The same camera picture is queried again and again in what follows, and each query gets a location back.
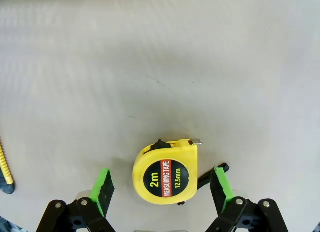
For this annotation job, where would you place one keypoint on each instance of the yellow utility knife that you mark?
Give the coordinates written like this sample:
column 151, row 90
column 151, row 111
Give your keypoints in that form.
column 5, row 172

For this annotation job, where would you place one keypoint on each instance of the yellow tape measure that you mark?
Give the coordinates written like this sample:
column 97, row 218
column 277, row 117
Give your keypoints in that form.
column 165, row 177

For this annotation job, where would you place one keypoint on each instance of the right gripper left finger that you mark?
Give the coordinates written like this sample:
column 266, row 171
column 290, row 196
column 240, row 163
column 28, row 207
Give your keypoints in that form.
column 75, row 217

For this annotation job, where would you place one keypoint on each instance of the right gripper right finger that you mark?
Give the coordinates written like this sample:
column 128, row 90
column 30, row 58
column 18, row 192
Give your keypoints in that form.
column 250, row 217

